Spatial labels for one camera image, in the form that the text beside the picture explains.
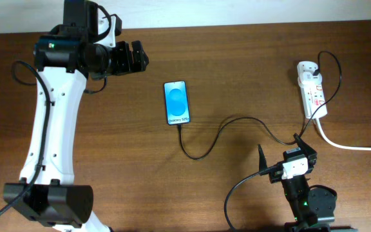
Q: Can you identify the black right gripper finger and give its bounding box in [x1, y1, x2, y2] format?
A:
[258, 144, 268, 175]
[293, 133, 314, 155]

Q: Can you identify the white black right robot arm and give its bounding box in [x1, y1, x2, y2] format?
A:
[258, 134, 337, 231]

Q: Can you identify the black USB charging cable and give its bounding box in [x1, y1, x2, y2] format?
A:
[176, 50, 343, 161]

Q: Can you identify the white power strip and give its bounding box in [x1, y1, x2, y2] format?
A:
[297, 61, 327, 119]

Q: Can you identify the white power strip cord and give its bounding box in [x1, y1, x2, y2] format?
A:
[314, 117, 371, 153]

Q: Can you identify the blue smartphone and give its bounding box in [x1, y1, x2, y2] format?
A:
[164, 81, 191, 125]

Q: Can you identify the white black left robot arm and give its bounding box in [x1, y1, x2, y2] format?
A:
[3, 1, 149, 231]

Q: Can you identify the black charger plug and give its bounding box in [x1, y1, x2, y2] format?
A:
[313, 68, 320, 76]

